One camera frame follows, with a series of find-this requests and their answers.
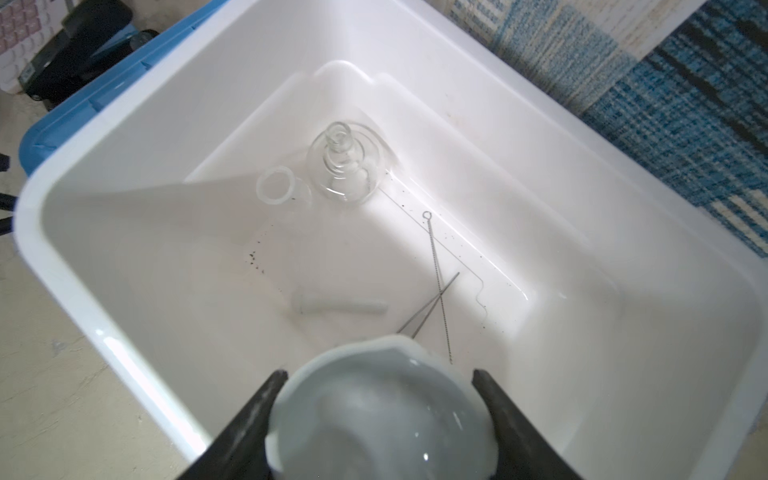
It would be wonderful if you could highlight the white ceramic mortar bowl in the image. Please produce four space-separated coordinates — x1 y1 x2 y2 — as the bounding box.
265 335 499 479

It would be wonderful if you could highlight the black stapler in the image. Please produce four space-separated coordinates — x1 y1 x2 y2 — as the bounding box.
18 0 159 111

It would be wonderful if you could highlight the pink calculator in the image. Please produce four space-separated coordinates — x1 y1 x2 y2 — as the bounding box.
0 0 72 95

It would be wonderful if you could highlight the clear glass flask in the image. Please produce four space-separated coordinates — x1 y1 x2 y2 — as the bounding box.
306 121 396 205

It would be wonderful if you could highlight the blue plastic bin lid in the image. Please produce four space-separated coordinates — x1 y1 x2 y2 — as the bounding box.
18 0 225 175

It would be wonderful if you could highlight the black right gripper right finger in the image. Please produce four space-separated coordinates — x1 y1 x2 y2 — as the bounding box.
472 369 581 480

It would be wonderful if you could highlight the white plastic storage bin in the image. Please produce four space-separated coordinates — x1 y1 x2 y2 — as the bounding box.
14 1 767 479

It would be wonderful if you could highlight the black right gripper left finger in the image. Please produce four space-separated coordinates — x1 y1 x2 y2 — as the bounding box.
178 369 288 480

